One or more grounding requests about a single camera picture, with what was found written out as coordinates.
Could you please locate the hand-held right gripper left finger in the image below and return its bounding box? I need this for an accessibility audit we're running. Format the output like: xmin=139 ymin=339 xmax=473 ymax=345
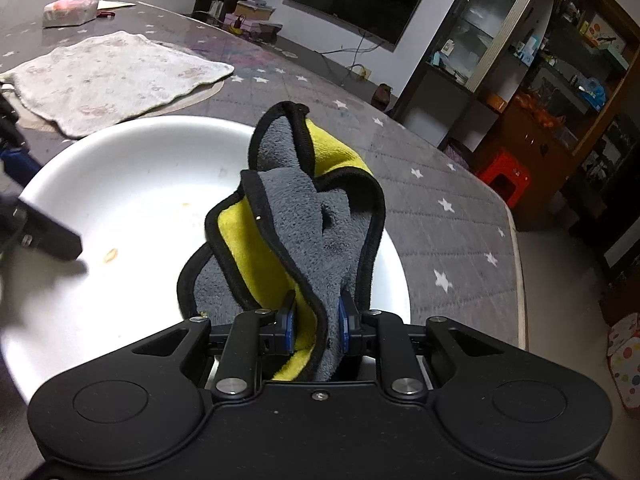
xmin=132 ymin=290 xmax=297 ymax=402

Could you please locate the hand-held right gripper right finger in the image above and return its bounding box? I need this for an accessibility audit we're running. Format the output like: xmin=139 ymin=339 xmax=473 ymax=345
xmin=337 ymin=292 xmax=506 ymax=402

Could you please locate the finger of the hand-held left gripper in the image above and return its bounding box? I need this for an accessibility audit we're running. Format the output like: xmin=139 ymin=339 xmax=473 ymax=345
xmin=0 ymin=194 xmax=84 ymax=262
xmin=0 ymin=82 xmax=43 ymax=188

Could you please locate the yellow and grey cleaning cloth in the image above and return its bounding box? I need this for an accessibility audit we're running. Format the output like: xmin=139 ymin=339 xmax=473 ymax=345
xmin=176 ymin=101 xmax=387 ymax=383

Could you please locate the white plate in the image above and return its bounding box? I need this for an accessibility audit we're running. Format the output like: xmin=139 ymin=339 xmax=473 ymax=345
xmin=0 ymin=115 xmax=412 ymax=406

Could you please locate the white printed towel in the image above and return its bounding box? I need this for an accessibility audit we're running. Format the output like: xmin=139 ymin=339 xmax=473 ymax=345
xmin=0 ymin=30 xmax=236 ymax=140

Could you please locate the plastic-wrapped tissue pack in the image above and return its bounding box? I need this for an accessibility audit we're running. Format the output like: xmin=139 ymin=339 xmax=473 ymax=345
xmin=42 ymin=0 xmax=98 ymax=28

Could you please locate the red plastic stool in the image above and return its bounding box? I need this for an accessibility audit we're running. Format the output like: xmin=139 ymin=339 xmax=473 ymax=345
xmin=475 ymin=149 xmax=532 ymax=208

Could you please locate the pink box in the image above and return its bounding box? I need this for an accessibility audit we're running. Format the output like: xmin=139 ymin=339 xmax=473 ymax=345
xmin=223 ymin=12 xmax=261 ymax=36

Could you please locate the dark glass-door cabinet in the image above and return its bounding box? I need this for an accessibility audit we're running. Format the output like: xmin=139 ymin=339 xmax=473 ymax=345
xmin=395 ymin=0 xmax=640 ymax=231

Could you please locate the yellow cardboard box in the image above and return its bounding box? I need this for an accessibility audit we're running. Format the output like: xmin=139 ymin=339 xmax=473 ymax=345
xmin=235 ymin=0 xmax=276 ymax=23

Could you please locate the polka dot play tent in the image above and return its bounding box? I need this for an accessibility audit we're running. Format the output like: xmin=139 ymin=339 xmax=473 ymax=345
xmin=606 ymin=312 xmax=640 ymax=413

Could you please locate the television cable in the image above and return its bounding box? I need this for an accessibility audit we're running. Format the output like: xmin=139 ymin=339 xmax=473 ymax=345
xmin=320 ymin=30 xmax=381 ymax=78

